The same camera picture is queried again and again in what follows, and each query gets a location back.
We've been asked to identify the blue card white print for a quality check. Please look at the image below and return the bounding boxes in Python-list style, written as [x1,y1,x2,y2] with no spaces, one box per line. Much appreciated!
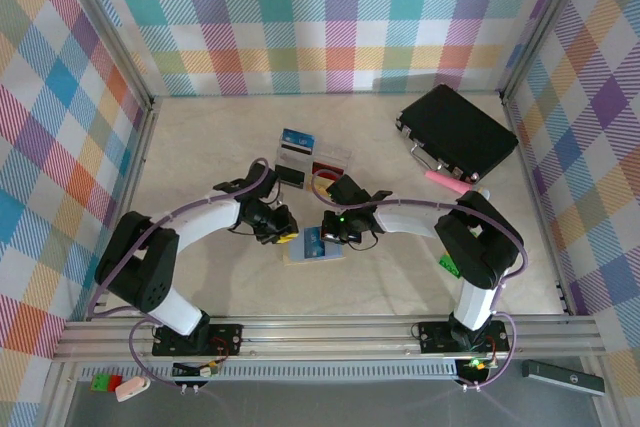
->
[281,127,317,149]
[289,226,327,261]

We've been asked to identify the tan card holder clear sleeves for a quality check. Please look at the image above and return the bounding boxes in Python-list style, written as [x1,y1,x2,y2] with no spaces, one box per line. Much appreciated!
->
[282,226,347,266]

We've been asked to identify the card with dark stripe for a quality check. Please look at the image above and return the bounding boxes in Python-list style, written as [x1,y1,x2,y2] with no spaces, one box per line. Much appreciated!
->
[279,142,312,163]

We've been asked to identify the black card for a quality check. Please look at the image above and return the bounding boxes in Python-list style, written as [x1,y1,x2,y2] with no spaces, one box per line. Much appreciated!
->
[276,164,306,187]

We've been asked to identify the red card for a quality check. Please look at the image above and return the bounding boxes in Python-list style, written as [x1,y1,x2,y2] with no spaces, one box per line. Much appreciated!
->
[312,161,346,183]

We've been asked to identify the clear acrylic card organizer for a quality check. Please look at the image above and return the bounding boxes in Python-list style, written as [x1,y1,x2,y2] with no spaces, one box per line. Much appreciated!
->
[273,134,355,198]

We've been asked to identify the pink toy microphone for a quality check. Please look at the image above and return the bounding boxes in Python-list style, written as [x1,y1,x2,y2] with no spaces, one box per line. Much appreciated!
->
[424,169,491,199]

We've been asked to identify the green yellow toy brick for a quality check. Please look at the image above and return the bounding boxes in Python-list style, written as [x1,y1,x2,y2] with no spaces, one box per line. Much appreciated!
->
[438,255,461,279]

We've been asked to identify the black briefcase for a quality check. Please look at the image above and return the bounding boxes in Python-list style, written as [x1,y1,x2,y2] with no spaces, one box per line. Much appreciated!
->
[394,84,520,183]

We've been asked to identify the small black controller board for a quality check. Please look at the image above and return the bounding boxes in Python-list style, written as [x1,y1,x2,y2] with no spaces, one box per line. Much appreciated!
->
[172,359,222,379]
[455,356,497,382]

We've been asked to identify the pink eraser block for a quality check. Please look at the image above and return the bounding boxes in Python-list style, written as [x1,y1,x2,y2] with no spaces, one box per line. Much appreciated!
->
[114,376,151,402]

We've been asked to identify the green red toy block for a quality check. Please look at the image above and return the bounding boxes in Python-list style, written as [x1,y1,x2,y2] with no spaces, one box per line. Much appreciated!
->
[89,373,124,393]

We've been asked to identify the black flat bar device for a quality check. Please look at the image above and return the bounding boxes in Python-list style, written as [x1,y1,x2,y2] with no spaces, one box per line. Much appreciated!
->
[521,359,606,396]

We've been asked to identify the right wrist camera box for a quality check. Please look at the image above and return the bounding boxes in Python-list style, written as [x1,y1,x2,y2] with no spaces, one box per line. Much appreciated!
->
[325,174,371,208]

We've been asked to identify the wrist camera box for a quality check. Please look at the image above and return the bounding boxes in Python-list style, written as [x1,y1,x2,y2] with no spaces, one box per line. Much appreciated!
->
[325,174,371,208]
[253,165,282,199]

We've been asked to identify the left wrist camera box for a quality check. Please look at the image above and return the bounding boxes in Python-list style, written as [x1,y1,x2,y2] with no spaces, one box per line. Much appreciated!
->
[253,165,282,199]

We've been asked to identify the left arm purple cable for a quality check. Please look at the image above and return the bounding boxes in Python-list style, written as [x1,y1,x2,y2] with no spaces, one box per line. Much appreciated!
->
[85,157,272,389]

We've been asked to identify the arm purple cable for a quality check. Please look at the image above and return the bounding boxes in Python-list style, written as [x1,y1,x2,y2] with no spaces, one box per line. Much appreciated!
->
[85,157,272,389]
[311,169,530,391]

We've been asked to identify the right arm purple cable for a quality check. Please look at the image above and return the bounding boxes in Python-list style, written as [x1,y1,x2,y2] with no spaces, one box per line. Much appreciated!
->
[311,169,530,391]

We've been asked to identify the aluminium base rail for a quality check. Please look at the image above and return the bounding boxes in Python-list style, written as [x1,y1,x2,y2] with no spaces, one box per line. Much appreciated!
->
[52,315,601,362]

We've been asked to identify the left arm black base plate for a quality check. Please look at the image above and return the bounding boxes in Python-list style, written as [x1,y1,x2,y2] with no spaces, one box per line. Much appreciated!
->
[152,322,245,358]

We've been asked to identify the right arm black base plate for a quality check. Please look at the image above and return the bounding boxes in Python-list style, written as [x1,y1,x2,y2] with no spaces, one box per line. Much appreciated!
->
[417,319,512,354]

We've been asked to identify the aluminium table edge rail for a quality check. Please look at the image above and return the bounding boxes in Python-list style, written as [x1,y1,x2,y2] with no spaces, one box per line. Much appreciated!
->
[501,91,576,317]
[84,95,164,322]

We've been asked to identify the grey slotted cable duct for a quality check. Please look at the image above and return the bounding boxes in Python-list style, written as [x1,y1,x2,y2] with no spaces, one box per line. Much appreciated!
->
[79,360,496,382]

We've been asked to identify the aluminium frame post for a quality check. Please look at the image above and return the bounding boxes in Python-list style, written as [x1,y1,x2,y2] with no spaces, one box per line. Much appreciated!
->
[49,0,157,111]
[498,0,604,101]

